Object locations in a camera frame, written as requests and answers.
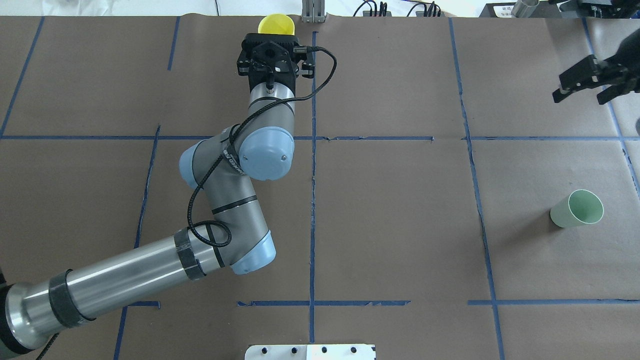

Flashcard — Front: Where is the pale green cup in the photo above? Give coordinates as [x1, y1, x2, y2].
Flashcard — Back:
[550, 189, 605, 229]

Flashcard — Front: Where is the black usb cable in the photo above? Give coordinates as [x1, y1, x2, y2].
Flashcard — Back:
[187, 46, 338, 249]

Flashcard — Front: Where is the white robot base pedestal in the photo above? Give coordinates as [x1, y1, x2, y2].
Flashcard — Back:
[244, 343, 377, 360]

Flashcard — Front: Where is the crossing blue tape strip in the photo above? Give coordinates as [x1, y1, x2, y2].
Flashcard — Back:
[1, 135, 640, 142]

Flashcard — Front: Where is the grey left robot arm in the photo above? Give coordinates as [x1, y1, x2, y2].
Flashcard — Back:
[1, 33, 331, 360]

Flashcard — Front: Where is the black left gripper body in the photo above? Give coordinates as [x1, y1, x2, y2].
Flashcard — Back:
[237, 33, 316, 92]

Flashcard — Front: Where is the long blue tape strip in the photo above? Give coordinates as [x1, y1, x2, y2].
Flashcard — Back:
[308, 31, 319, 345]

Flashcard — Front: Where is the yellow cup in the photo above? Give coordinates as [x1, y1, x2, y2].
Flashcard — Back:
[257, 13, 296, 35]

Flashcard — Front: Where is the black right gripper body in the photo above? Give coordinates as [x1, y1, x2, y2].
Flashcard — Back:
[599, 29, 640, 77]

